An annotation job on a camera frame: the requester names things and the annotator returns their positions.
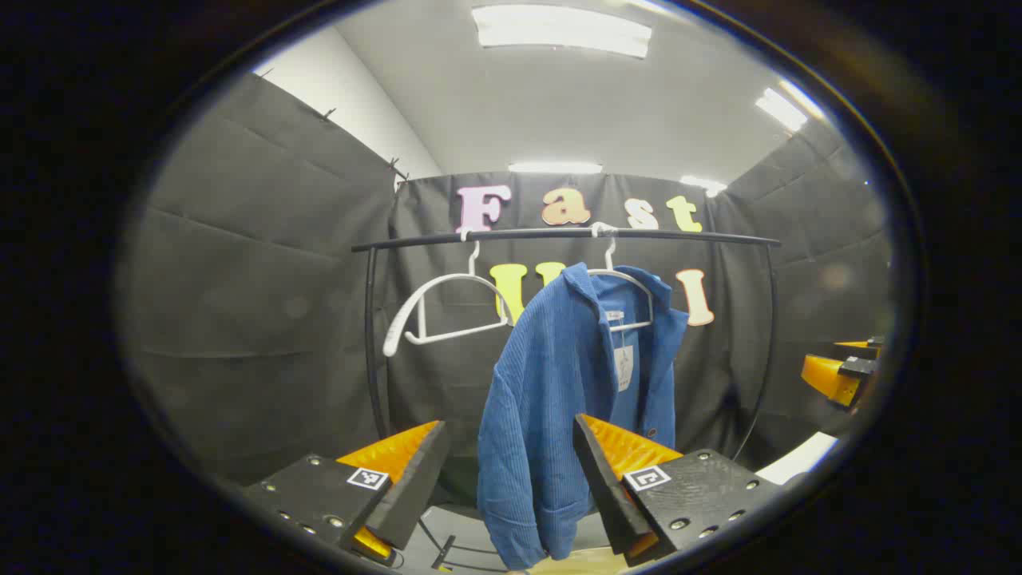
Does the cream laundry hamper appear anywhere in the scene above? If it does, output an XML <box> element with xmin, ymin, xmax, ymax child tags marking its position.
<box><xmin>511</xmin><ymin>545</ymin><xmax>632</xmax><ymax>575</ymax></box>

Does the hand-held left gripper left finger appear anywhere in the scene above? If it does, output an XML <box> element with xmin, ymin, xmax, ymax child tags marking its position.
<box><xmin>240</xmin><ymin>421</ymin><xmax>450</xmax><ymax>568</ymax></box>

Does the blue corduroy jacket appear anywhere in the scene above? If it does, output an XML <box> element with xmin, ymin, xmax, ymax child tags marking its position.
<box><xmin>477</xmin><ymin>262</ymin><xmax>690</xmax><ymax>571</ymax></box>

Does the ceiling light panel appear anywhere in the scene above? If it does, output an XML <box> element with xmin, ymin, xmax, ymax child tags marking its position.
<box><xmin>509</xmin><ymin>162</ymin><xmax>604</xmax><ymax>175</ymax></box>
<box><xmin>471</xmin><ymin>4</ymin><xmax>652</xmax><ymax>59</ymax></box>
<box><xmin>755</xmin><ymin>80</ymin><xmax>825</xmax><ymax>133</ymax></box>

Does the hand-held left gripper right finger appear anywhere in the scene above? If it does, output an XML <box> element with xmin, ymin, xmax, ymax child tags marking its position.
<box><xmin>572</xmin><ymin>414</ymin><xmax>787</xmax><ymax>568</ymax></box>

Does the white plastic hanger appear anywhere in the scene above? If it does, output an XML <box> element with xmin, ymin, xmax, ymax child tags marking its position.
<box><xmin>382</xmin><ymin>232</ymin><xmax>516</xmax><ymax>358</ymax></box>
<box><xmin>589</xmin><ymin>222</ymin><xmax>656</xmax><ymax>332</ymax></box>

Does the white flat board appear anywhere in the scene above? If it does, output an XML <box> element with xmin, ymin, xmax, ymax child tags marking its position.
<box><xmin>755</xmin><ymin>431</ymin><xmax>841</xmax><ymax>486</ymax></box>

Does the black backdrop cloth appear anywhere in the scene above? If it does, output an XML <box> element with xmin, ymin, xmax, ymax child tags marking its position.
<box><xmin>120</xmin><ymin>72</ymin><xmax>895</xmax><ymax>488</ymax></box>

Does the black metal clothes rack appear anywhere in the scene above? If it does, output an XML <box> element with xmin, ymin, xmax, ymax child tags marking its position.
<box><xmin>351</xmin><ymin>227</ymin><xmax>782</xmax><ymax>571</ymax></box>

